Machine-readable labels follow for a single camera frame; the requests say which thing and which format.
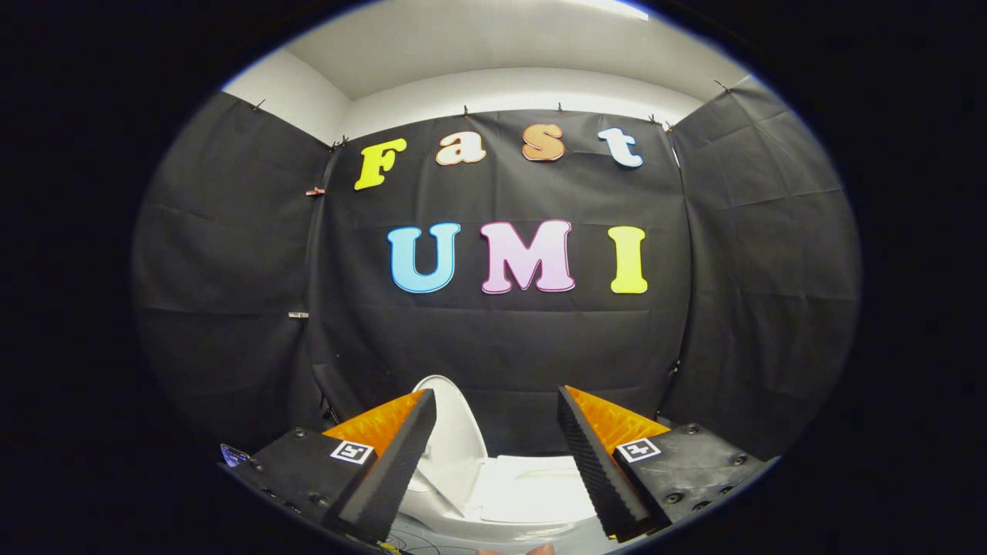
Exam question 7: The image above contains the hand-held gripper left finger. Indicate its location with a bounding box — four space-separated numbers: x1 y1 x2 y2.
231 389 437 544

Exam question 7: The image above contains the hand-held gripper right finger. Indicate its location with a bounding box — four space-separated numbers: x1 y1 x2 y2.
557 385 772 543

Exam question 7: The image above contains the white toilet lid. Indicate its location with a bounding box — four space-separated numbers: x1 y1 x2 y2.
411 375 489 511

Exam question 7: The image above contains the white toilet body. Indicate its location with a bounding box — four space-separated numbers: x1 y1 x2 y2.
397 469 604 545

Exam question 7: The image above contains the black backdrop cloth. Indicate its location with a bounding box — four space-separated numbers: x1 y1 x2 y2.
131 75 863 463

